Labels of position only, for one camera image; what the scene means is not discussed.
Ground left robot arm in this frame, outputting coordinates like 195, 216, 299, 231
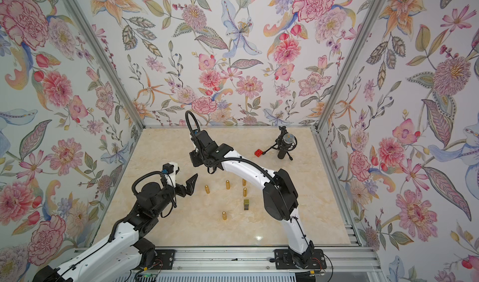
33, 171, 198, 282

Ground red small block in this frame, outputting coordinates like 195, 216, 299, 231
254, 149, 263, 157

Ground aluminium front rail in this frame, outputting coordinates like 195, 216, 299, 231
154, 246, 380, 273

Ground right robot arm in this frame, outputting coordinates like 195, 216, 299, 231
185, 111, 314, 269

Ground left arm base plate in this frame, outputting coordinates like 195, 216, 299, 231
137, 249, 176, 271

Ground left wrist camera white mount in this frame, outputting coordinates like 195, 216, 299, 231
162, 162, 179, 187

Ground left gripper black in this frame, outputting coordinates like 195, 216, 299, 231
151, 168, 198, 217

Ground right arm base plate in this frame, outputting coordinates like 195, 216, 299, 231
269, 249, 328, 270

